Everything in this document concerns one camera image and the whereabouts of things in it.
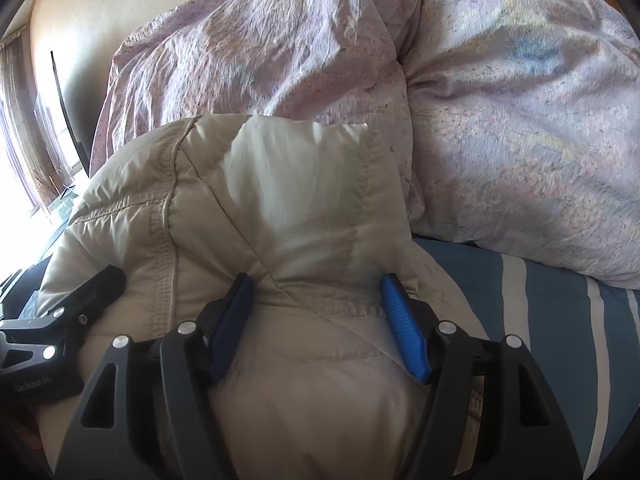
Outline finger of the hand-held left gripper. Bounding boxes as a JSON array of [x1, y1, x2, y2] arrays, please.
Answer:
[[0, 265, 128, 378]]

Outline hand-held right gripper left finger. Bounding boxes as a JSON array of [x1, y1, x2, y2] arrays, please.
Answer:
[[52, 272, 256, 480]]

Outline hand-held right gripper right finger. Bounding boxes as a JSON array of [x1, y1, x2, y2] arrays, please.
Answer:
[[380, 272, 583, 480]]

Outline beige puffer jacket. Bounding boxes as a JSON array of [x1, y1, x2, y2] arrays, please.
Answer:
[[37, 114, 491, 480]]

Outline blue striped bed sheet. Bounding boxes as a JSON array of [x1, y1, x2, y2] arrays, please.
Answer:
[[410, 237, 640, 480]]

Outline brown curtain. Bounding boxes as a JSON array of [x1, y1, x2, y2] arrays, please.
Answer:
[[0, 40, 76, 211]]

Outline pink printed duvet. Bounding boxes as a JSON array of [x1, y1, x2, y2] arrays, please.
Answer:
[[90, 0, 640, 291]]

